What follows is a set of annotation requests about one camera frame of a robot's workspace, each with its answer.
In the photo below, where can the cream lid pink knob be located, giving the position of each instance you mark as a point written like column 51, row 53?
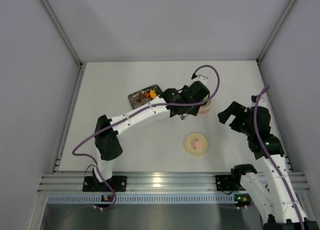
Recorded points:
column 196, row 144

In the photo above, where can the right aluminium frame post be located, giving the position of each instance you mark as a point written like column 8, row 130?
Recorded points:
column 289, row 6

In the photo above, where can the left aluminium frame post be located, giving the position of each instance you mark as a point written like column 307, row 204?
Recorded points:
column 59, row 28

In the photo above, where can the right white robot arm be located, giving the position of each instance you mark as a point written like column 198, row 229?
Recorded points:
column 276, row 201

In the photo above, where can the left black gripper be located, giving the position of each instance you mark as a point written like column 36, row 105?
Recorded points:
column 194, row 105

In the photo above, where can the slotted grey cable duct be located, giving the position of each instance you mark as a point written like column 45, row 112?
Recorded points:
column 215, row 198

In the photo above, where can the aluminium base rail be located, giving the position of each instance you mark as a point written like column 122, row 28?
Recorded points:
column 137, row 182

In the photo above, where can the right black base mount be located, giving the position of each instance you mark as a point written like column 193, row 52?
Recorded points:
column 226, row 183

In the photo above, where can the black floral square plate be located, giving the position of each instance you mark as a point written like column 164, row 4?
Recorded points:
column 136, row 102

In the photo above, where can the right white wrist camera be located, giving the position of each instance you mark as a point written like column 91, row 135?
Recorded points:
column 257, row 101

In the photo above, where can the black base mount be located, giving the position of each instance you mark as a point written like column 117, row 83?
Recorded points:
column 226, row 183
column 117, row 183

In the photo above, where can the cream pink round bowl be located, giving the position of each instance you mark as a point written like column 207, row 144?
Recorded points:
column 205, row 108

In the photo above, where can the aluminium frame post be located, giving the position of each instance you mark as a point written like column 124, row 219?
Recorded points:
column 289, row 6
column 59, row 28

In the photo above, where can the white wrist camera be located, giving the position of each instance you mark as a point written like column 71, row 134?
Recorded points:
column 257, row 101
column 201, row 78

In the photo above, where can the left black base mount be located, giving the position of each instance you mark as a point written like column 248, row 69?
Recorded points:
column 117, row 183

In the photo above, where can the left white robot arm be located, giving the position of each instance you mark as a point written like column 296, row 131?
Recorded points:
column 108, row 143

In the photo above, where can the orange fish-shaped food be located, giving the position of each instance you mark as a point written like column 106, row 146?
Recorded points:
column 152, row 94

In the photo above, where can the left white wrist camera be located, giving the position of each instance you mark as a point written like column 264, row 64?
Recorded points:
column 201, row 78

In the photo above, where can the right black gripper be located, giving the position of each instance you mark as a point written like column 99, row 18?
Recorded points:
column 238, row 119

